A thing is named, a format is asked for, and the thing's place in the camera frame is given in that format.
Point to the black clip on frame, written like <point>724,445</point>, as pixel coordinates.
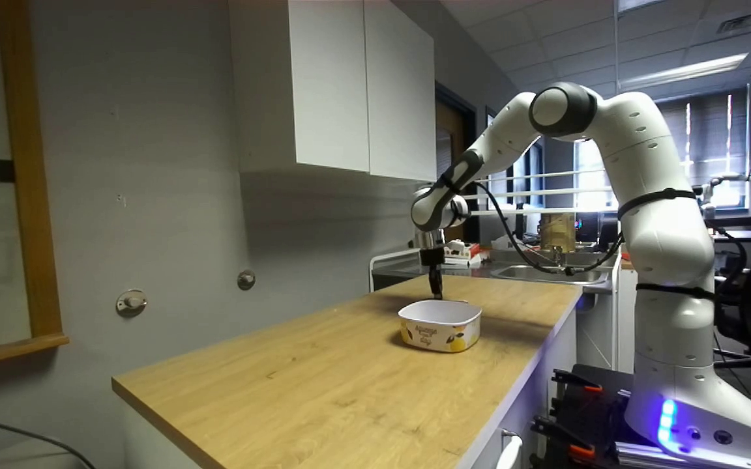
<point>3,170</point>

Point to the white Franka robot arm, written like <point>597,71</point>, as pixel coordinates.
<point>663,218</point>

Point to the ceiling light panel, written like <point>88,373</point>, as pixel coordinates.
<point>685,70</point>

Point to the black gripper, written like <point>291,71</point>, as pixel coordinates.
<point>432,251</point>

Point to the white bowl with yellow print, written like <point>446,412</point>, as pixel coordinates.
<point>438,328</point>

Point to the orange black clamp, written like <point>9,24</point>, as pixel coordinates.
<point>566,441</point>
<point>577,389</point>

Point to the white wall cabinet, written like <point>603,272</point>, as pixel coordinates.
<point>351,88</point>

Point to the stainless steel sink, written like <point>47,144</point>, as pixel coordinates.
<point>523,272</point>

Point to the round metal wall knob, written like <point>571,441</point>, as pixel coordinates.
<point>132,302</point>
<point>247,281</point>

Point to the red and white box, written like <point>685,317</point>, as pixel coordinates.
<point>465,255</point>

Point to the wooden framed whiteboard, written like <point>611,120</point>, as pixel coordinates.
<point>28,218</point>

